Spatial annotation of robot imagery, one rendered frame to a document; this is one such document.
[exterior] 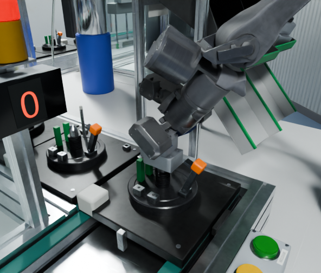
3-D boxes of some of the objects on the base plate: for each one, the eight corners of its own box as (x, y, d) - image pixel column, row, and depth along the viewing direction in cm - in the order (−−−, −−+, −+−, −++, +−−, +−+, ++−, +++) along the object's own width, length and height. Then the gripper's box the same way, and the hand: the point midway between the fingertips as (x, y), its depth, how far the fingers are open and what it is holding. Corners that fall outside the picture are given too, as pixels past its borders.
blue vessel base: (121, 88, 152) (117, 32, 140) (98, 97, 141) (92, 37, 128) (98, 83, 160) (93, 29, 148) (76, 90, 149) (68, 33, 136)
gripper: (181, 132, 40) (130, 182, 51) (235, 92, 54) (186, 138, 65) (152, 98, 41) (107, 155, 52) (212, 67, 55) (167, 117, 65)
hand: (160, 136), depth 56 cm, fingers closed on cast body, 4 cm apart
